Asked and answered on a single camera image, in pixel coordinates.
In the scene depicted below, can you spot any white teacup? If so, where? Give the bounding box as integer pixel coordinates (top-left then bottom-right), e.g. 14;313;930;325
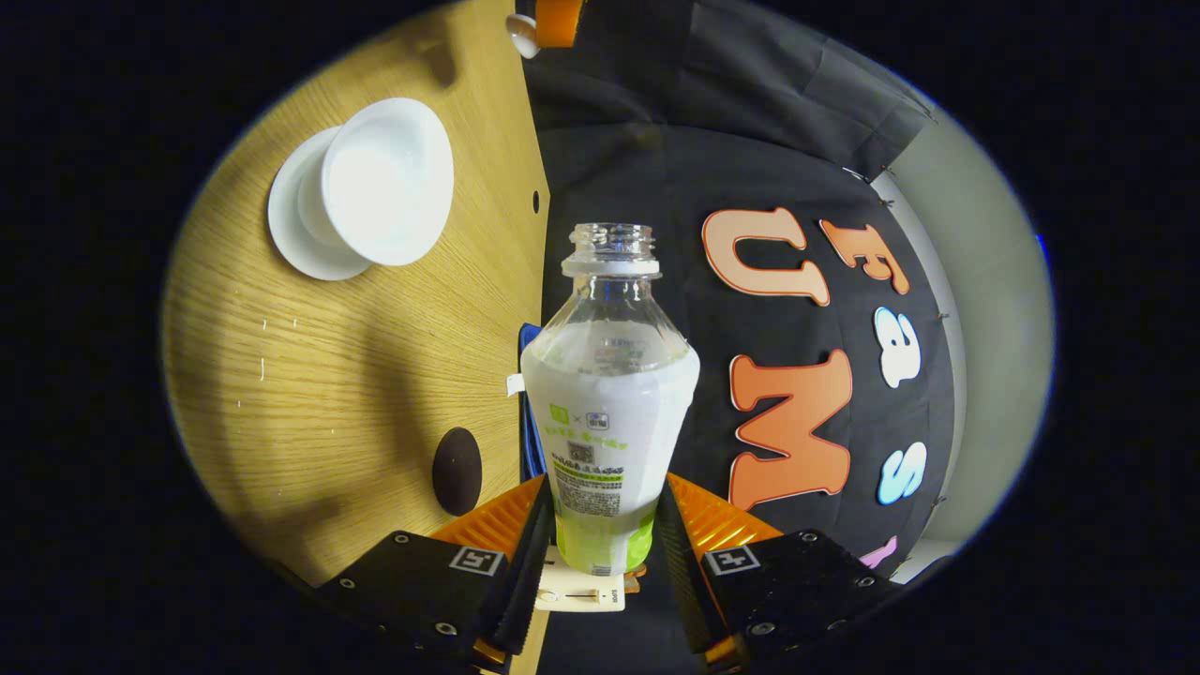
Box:
298;97;456;267

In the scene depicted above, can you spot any dark round coaster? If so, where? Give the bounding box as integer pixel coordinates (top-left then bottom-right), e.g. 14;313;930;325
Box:
432;427;484;517

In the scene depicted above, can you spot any white saucer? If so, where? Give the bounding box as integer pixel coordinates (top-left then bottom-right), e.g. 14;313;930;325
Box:
267;127;376;282

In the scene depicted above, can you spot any black backdrop cloth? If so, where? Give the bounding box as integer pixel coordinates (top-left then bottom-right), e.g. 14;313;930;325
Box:
520;0;957;573

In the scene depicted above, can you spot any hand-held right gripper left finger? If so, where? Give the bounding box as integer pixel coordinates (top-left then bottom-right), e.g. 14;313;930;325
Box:
314;473;556;671

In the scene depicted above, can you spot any clear water bottle green label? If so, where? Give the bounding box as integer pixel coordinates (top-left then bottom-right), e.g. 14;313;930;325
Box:
520;223;701;578

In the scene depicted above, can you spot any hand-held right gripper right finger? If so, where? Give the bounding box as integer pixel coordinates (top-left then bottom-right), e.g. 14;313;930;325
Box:
656;473;901;671

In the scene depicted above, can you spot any blue towel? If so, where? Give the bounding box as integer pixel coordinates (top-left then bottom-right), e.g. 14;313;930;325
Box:
507;323;550;485

